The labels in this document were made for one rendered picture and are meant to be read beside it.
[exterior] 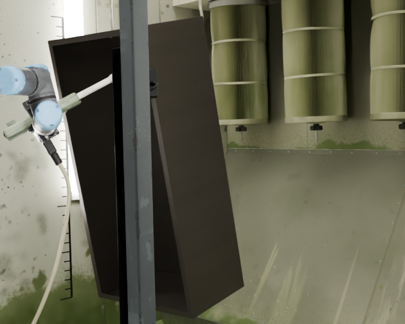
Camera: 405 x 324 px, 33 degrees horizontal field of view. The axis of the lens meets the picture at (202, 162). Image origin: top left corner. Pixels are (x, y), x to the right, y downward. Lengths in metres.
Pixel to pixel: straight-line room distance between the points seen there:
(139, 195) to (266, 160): 2.69
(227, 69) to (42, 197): 1.27
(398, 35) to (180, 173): 1.21
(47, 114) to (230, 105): 1.85
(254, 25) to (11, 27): 1.35
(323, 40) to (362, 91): 0.41
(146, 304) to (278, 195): 2.47
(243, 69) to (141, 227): 2.48
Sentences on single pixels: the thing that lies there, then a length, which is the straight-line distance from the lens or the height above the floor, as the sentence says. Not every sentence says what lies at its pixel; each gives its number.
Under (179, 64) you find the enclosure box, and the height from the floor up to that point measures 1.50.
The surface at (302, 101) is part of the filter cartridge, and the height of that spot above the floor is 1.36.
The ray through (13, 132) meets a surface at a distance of 2.64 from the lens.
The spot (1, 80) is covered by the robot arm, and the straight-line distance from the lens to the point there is 2.23.
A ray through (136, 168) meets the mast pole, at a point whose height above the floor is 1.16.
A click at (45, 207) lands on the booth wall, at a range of 3.69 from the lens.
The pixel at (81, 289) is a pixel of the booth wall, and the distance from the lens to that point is 3.87.
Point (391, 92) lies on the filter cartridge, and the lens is 3.26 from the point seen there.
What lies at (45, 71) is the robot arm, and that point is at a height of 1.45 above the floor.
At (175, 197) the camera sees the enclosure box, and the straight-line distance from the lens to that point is 2.73.
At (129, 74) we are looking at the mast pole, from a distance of 1.59.
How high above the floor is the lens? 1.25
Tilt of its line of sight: 3 degrees down
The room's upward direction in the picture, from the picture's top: 1 degrees counter-clockwise
